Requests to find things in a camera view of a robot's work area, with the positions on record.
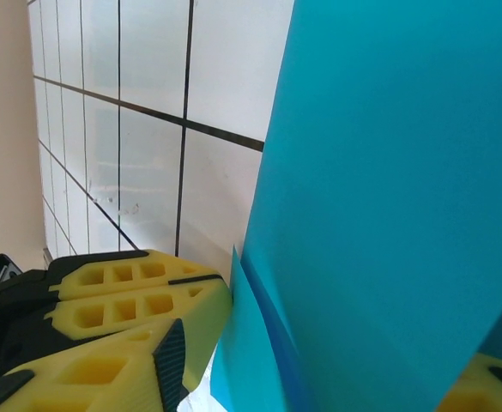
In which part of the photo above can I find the blue square paper sheet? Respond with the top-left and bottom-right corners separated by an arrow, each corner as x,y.
209,0 -> 502,412

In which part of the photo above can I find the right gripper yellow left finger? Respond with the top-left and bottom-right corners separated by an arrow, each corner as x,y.
0,318 -> 188,412

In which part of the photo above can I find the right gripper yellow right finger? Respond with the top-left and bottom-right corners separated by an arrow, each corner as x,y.
437,354 -> 502,412

